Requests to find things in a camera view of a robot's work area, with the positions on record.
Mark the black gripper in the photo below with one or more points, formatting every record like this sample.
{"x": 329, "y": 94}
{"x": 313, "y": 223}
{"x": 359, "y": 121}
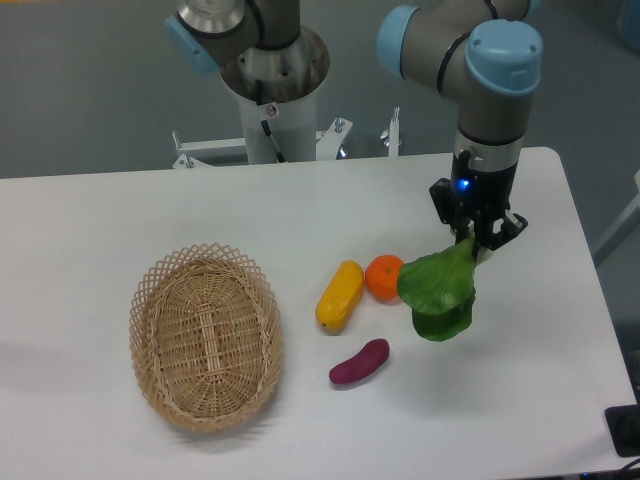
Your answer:
{"x": 476, "y": 202}

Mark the green leafy vegetable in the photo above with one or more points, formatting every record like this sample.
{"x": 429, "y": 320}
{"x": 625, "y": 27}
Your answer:
{"x": 440, "y": 290}

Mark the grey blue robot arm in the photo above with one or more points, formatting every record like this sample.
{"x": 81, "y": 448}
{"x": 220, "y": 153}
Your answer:
{"x": 482, "y": 55}

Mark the orange tangerine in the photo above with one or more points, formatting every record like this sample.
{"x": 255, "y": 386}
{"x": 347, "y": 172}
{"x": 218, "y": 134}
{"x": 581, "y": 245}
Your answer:
{"x": 381, "y": 277}

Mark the yellow mango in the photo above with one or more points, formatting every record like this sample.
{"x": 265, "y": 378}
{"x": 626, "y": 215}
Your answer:
{"x": 340, "y": 297}

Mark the purple sweet potato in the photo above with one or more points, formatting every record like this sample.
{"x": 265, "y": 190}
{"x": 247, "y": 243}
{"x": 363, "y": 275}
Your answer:
{"x": 368, "y": 360}

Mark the black box at edge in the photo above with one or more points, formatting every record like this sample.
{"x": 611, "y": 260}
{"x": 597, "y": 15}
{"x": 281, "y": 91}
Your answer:
{"x": 623, "y": 426}

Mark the woven wicker basket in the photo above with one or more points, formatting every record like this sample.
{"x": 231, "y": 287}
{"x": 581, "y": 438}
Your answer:
{"x": 205, "y": 338}

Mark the white frame at right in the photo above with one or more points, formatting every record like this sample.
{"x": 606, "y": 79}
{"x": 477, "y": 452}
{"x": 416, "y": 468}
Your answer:
{"x": 619, "y": 230}

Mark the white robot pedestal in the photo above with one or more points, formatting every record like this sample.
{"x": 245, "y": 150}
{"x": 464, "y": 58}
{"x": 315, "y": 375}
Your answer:
{"x": 276, "y": 92}

